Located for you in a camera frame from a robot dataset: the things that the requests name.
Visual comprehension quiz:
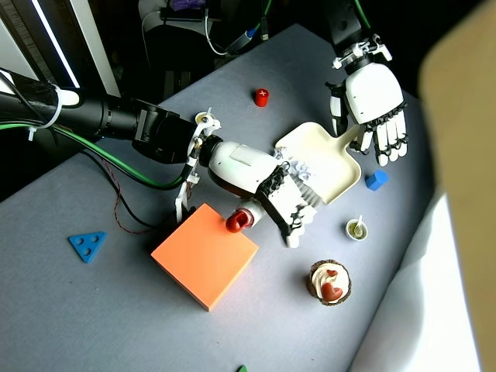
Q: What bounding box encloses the white stand with light strip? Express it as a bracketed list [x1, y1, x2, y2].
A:
[0, 0, 122, 98]

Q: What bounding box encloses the white sheet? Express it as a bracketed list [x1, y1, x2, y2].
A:
[348, 189, 485, 372]

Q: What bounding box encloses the grey adapter with blue plug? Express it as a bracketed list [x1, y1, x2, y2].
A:
[226, 28, 260, 56]

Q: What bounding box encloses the red twisted cable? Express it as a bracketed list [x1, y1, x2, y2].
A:
[96, 156, 195, 236]

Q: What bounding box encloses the blue hexagonal block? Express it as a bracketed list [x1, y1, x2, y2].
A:
[364, 169, 390, 191]

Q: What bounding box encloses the orange square box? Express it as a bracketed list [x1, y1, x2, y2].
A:
[150, 202, 260, 312]

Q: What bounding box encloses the black robot body housing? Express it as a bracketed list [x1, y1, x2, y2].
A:
[138, 0, 219, 79]

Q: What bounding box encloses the tan blurry board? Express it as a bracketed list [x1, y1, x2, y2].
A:
[420, 0, 496, 372]

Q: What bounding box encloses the small bowl with yellow filling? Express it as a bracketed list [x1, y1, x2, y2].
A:
[193, 107, 216, 127]

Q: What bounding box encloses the toy cupcake with red hearts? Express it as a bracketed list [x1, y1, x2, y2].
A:
[307, 259, 353, 307]

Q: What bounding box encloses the small bowl with green soup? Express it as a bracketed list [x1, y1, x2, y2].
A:
[345, 215, 370, 241]

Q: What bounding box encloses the blue triangle block with holes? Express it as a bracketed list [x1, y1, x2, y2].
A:
[68, 231, 108, 264]

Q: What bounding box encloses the green cable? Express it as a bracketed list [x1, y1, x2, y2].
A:
[353, 0, 373, 32]
[0, 119, 188, 191]
[258, 0, 273, 42]

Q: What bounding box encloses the grey table cloth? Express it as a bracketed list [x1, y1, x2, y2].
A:
[0, 22, 446, 372]

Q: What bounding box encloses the cream brush with red handle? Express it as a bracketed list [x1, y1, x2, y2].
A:
[225, 176, 325, 234]

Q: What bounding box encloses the white cable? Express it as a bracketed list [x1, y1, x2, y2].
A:
[204, 10, 230, 57]

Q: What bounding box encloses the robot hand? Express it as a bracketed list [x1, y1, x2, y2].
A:
[325, 61, 410, 167]
[207, 141, 319, 250]

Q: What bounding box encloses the black cable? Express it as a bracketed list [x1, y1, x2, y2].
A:
[79, 149, 183, 230]

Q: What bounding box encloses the cream plastic dustpan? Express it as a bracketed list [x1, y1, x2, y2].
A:
[274, 122, 362, 205]

